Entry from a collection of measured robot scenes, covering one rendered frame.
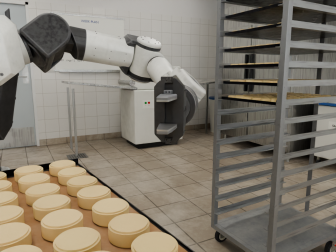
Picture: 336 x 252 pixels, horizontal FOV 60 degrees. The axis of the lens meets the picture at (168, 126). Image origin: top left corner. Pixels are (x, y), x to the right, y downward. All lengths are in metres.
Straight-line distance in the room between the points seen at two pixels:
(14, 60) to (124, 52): 0.30
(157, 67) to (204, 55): 4.96
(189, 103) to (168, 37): 4.82
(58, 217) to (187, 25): 5.34
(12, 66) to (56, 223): 0.48
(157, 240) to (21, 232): 0.16
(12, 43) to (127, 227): 0.56
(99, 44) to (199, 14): 4.97
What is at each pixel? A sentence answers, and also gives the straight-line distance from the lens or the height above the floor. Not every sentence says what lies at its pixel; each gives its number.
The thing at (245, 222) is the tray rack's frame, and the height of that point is 0.15.
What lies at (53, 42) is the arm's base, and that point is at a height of 1.18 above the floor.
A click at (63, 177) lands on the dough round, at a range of 0.55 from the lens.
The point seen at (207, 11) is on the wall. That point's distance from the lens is 5.92.
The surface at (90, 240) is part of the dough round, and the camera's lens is 0.35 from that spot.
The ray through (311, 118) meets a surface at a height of 0.87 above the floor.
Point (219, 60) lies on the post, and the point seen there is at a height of 1.17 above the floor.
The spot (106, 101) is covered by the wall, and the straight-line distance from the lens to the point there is 4.96.
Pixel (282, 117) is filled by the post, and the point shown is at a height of 0.90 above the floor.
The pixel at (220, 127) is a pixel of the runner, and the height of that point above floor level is 0.78.
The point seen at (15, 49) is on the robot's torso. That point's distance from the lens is 0.80.
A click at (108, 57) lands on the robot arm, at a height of 1.14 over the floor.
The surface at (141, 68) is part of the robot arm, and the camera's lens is 0.91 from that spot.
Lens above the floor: 1.10
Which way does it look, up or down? 10 degrees down
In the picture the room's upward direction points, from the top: straight up
